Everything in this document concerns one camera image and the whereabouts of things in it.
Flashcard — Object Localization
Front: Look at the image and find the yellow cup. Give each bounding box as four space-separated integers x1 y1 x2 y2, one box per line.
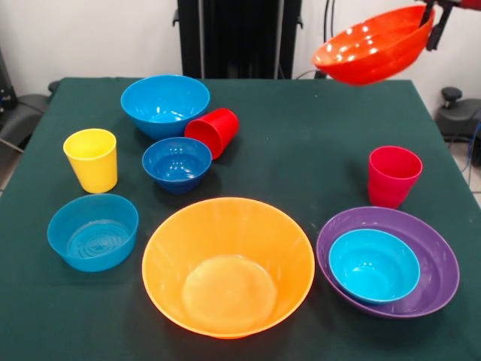
62 128 119 194

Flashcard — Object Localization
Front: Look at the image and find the large blue bowl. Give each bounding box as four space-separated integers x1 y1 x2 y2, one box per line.
120 74 211 141

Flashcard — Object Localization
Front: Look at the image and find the small dark blue bowl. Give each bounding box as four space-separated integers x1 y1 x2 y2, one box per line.
141 136 213 195

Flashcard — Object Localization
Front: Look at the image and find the pink-red cup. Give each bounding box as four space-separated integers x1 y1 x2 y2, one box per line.
367 145 424 210

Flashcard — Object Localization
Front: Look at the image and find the black hanging cable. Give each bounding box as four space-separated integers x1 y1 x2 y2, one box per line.
322 0 339 42

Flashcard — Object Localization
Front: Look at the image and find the shallow purple bowl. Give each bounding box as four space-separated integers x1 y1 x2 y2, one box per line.
316 205 461 320

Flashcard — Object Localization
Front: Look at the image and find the red cup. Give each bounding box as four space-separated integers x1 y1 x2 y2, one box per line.
183 108 241 161

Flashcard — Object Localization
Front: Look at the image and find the small light blue bowl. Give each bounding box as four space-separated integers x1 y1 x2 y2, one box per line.
328 228 421 305

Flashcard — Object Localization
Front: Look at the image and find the dark green tablecloth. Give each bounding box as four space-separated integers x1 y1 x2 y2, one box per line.
0 77 481 361

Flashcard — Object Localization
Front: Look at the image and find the large orange bowl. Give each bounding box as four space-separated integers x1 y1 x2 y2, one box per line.
141 196 316 341

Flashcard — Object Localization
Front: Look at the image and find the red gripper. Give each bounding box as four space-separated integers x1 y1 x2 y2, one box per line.
412 0 481 52

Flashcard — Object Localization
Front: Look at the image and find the black base with knob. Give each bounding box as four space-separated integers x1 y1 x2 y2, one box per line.
435 86 481 142

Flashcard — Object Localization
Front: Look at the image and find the blue cable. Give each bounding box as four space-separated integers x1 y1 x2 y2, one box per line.
464 122 481 176

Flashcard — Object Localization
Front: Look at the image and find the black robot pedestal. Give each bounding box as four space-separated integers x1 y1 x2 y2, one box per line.
172 0 304 80

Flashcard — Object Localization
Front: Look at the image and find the black chair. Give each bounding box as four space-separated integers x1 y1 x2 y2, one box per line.
0 93 50 151

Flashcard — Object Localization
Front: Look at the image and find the straight-walled teal blue bowl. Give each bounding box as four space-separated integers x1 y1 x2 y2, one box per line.
47 193 140 273

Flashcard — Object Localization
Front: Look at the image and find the shallow red-orange bowl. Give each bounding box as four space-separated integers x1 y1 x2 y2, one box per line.
313 4 436 86

